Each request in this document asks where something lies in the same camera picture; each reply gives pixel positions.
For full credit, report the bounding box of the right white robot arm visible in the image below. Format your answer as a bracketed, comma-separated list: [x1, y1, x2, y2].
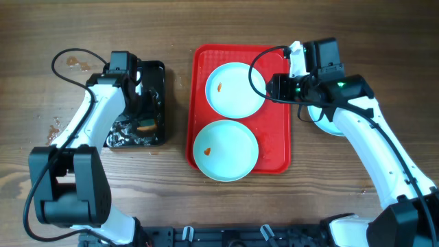
[266, 38, 438, 246]

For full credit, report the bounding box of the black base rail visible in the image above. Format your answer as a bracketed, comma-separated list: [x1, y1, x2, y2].
[78, 223, 382, 247]

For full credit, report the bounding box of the red plastic tray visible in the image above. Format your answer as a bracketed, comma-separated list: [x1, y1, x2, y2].
[186, 44, 291, 174]

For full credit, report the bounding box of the light blue plate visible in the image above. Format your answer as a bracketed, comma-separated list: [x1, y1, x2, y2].
[205, 62, 265, 119]
[307, 106, 344, 137]
[193, 119, 259, 182]

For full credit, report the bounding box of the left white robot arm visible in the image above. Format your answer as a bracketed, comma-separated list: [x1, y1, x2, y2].
[23, 51, 152, 246]

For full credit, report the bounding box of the black plastic basin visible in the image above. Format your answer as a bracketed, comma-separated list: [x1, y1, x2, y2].
[104, 60, 165, 148]

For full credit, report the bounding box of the orange green scrub sponge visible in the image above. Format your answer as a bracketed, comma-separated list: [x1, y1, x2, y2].
[137, 119, 158, 132]

